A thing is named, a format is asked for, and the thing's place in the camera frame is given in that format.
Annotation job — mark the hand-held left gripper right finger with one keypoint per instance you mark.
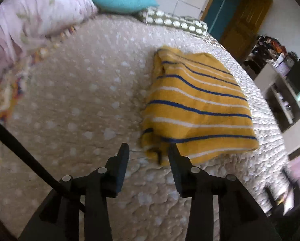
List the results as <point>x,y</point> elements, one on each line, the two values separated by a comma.
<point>176,173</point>

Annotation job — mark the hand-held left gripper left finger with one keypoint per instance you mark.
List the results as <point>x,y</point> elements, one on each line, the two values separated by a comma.
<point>121,173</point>

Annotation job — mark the yellow striped sweater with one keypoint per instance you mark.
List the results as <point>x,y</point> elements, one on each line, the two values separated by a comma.
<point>197,100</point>

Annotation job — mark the beige quilted bedspread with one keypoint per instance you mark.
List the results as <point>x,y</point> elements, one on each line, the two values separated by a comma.
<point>77,93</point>

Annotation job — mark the white television stand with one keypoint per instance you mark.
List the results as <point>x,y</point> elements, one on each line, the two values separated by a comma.
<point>265,80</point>

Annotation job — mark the geometric patterned blanket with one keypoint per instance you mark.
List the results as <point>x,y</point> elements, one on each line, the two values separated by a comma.
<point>6,98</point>

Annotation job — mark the green bolster pillow white print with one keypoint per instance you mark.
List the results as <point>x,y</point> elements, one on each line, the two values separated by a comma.
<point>175,22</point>

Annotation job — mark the ornate table clock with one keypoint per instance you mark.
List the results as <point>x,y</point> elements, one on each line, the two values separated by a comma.
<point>290,61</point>

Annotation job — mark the wooden door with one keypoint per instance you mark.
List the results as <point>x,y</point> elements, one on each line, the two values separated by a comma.
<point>245,25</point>

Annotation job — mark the teal door curtain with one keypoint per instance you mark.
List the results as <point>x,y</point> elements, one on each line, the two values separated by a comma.
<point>220,12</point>

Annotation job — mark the teal pillow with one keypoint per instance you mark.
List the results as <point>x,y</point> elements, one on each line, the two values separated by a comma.
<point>119,1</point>

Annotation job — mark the pink floral quilt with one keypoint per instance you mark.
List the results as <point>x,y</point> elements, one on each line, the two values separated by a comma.
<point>26,25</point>

